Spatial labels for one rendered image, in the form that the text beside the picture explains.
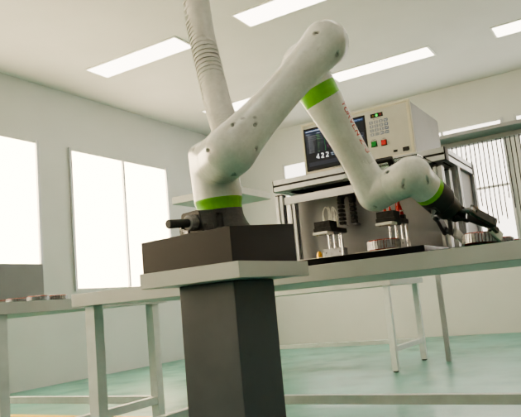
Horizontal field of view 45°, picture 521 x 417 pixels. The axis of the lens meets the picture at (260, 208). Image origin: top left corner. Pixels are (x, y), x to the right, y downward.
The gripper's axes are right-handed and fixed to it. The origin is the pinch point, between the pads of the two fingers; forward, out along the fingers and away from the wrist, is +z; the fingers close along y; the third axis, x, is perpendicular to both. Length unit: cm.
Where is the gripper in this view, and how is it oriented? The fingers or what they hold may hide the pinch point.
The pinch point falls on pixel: (480, 237)
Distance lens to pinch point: 203.2
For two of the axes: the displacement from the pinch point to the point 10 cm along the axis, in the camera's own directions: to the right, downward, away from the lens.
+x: 3.2, -8.4, 4.4
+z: 7.2, 5.2, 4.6
